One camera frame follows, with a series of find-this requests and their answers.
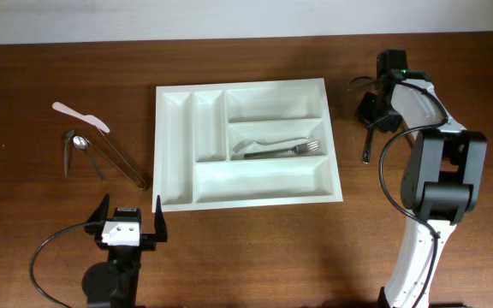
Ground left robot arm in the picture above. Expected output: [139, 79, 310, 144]
[81, 194, 168, 308]

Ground small dark steel spoon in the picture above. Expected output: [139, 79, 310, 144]
[63, 129, 75, 178]

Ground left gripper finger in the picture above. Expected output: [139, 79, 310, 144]
[86, 193, 110, 222]
[154, 195, 168, 242]

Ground large steel fork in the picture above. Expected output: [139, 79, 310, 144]
[244, 141, 320, 159]

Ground metal tongs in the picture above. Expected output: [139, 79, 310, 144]
[88, 127, 148, 191]

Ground right black cable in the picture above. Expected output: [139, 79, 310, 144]
[347, 75, 451, 308]

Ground large steel spoon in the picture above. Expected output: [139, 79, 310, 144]
[361, 128, 374, 164]

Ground black cable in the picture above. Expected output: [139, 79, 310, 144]
[29, 221, 102, 308]
[347, 75, 451, 308]

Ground left black cable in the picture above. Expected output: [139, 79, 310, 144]
[29, 221, 102, 308]

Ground small steel teaspoon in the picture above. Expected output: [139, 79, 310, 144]
[72, 135, 106, 181]

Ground white plastic cutlery tray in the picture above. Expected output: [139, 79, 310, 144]
[152, 78, 343, 212]

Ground white plastic knife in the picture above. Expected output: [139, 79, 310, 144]
[51, 102, 110, 133]

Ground steel spoon bowl down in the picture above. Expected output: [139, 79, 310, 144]
[404, 133, 415, 149]

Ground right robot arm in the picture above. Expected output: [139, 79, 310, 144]
[355, 50, 487, 307]

